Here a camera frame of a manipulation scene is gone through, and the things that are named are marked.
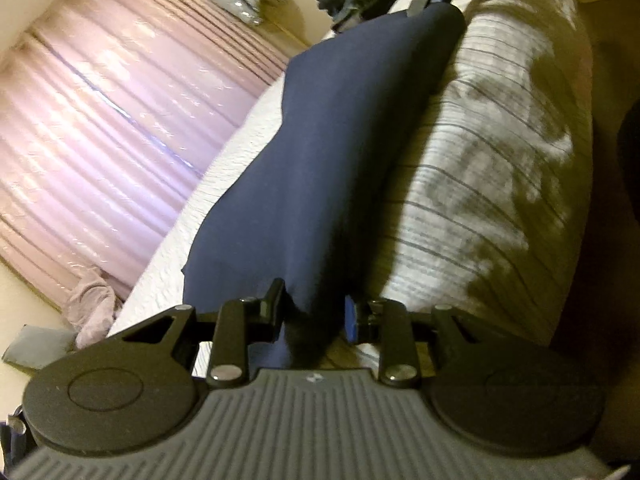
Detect navy blue garment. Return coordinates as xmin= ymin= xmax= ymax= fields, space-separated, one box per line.
xmin=183 ymin=3 xmax=465 ymax=370

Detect grey cushion on floor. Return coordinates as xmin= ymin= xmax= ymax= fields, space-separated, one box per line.
xmin=2 ymin=325 xmax=76 ymax=370

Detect pink pleated curtain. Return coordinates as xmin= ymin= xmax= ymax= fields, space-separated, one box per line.
xmin=0 ymin=0 xmax=292 ymax=351

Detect yellow cord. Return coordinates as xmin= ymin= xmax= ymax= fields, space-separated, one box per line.
xmin=261 ymin=16 xmax=312 ymax=49

